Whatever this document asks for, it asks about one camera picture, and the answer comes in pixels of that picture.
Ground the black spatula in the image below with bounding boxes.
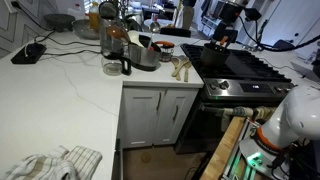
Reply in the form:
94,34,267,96
137,34,162,53

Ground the thick black corrugated cable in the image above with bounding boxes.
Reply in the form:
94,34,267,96
237,14,320,54

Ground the orange juice bottle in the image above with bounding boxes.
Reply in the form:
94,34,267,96
88,1,101,32

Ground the stainless steel gas range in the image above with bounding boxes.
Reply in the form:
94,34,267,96
173,42,298,155

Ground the wooden butcher block table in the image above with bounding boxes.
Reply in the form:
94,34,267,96
199,115,248,180

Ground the white round table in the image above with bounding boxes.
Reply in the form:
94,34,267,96
143,18,175,29

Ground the robot base plate green light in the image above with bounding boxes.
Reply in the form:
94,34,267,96
238,138,291,180

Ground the black cast iron grate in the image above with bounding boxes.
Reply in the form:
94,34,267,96
248,49,294,84
179,43,231,80

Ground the black round ladle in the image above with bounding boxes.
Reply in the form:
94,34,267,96
98,0,119,20

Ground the silver ladle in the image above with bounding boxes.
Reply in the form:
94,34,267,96
148,21,162,49

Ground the jar with orange lid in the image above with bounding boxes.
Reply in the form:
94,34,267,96
154,40,176,63

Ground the glass coffee maker black handle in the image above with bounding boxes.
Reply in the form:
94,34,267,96
99,17,133,77

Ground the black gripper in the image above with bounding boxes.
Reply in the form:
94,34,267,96
211,22,240,48

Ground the white cabinet door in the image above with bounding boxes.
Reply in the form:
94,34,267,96
154,89,198,146
124,88,166,146

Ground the copper coloured spoon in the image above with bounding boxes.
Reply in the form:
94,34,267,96
106,25,132,44

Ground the wooden slotted spoon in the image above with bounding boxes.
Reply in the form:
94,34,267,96
183,60,193,83

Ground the thin black camera cable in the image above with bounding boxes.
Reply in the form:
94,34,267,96
254,19,269,46

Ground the white spatula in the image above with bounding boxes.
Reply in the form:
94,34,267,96
127,30,146,48

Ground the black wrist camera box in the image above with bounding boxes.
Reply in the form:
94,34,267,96
244,7,263,22

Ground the black power box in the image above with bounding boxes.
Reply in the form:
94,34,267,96
10,42,48,65

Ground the black wall plug cable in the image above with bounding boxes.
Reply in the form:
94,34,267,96
11,0,56,34

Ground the dark stone mortar bowl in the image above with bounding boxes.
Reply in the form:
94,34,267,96
43,13,76,33

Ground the striped dish towel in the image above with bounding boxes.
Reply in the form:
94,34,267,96
3,144,104,180

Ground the dark cabinet door handle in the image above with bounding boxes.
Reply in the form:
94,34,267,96
156,92,163,113
172,104,180,123

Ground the white base cabinet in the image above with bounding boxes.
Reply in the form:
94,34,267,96
118,85,202,149

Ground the black saucepan with handle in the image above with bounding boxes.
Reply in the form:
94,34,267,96
199,41,235,68

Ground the metal mixing bowl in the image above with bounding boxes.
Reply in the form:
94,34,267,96
71,18,102,41

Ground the white shelf unit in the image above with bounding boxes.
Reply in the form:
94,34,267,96
199,13,222,35

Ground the beige teal kitchen towel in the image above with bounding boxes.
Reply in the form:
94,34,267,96
221,106,256,120

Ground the silver oven door handle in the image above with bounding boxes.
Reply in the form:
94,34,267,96
200,104,279,118

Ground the stainless steel dishwasher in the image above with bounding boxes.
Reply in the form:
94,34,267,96
111,138,124,180

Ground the black range control display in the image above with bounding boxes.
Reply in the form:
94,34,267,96
239,82,275,94

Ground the black griddle plate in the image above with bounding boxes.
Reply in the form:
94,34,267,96
223,52,266,77

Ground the thin black counter cable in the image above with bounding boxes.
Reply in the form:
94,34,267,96
33,30,101,48
43,49,102,57

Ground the white plastic jug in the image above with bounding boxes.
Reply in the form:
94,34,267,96
67,3,86,21

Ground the orange handled utensil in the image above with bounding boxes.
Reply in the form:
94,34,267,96
219,35,230,46

